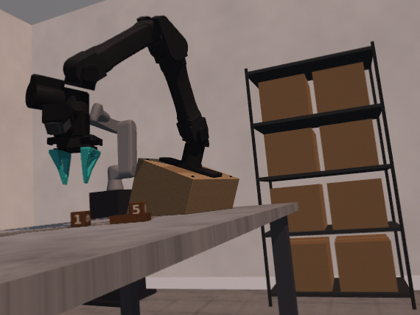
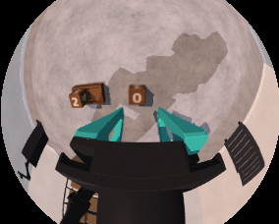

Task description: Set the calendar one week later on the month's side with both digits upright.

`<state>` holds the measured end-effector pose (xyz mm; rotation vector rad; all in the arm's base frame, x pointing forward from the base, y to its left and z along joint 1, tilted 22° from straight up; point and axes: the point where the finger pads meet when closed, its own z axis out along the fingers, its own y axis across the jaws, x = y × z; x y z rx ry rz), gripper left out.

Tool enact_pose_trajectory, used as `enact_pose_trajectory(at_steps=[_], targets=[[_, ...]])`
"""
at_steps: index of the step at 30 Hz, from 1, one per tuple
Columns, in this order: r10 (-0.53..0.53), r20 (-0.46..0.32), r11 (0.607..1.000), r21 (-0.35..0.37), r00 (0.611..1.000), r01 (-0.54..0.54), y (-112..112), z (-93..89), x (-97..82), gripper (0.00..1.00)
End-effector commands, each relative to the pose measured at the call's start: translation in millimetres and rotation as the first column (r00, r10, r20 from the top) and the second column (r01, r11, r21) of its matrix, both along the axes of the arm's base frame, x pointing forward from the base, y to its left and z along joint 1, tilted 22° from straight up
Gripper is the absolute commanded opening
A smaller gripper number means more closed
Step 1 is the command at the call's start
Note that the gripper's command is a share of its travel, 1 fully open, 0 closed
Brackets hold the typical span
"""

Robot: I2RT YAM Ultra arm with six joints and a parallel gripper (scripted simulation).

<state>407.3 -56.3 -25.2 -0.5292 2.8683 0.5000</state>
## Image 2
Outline brown wooden digit cube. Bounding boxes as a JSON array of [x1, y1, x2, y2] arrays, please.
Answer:
[[69, 88, 88, 108], [129, 84, 146, 105]]

